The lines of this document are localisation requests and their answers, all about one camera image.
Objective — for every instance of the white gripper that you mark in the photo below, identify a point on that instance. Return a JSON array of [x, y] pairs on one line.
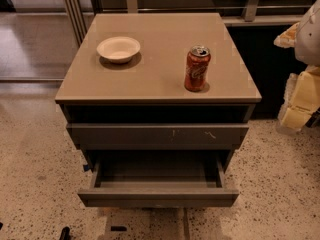
[[309, 37]]

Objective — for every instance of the grey drawer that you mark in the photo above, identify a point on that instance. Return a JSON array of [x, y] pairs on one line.
[[158, 179], [94, 136]]

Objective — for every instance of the grey drawer cabinet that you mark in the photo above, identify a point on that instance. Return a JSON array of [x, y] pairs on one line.
[[149, 89]]

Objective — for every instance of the grey top drawer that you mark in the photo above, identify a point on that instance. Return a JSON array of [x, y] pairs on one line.
[[94, 136]]

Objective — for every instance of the white paper bowl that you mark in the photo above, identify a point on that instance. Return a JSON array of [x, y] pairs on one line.
[[118, 50]]

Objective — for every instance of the black floor marker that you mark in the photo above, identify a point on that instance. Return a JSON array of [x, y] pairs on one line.
[[118, 228]]

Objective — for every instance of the black object on floor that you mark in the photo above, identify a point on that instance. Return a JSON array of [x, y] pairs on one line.
[[65, 234]]

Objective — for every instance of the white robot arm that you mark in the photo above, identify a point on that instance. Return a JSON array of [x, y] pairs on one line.
[[307, 45]]

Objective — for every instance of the black object at right edge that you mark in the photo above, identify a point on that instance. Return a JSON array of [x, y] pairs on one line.
[[314, 119]]

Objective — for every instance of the red soda can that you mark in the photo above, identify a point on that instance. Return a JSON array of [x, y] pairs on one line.
[[198, 59]]

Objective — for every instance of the blue tape piece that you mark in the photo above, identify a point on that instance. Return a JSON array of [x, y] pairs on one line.
[[86, 167]]

